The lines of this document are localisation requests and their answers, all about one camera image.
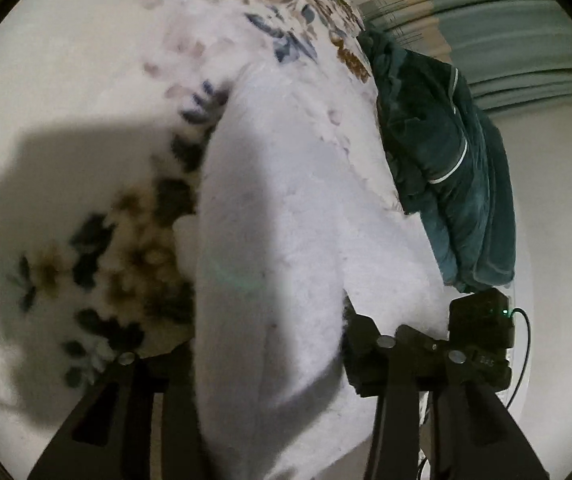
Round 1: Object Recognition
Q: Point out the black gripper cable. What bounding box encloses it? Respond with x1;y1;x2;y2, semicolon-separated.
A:
505;308;533;408

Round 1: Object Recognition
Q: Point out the floral bed blanket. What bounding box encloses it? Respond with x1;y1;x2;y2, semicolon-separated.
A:
0;0;402;411

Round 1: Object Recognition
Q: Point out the wide green curtain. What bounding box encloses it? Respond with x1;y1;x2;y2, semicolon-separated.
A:
358;0;572;112

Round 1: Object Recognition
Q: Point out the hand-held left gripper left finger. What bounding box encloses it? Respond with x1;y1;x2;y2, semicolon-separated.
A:
26;349;212;480

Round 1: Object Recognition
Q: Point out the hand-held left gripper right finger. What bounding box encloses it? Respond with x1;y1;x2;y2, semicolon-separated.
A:
363;335;551;480

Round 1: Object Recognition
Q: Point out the dark green folded blanket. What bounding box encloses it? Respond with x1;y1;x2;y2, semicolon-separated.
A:
357;27;518;295

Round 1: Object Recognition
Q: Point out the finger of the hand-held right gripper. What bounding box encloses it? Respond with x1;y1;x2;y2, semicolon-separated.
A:
342;296;449;398

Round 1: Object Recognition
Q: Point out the white fluffy towel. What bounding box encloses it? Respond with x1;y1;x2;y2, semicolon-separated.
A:
173;67;448;480

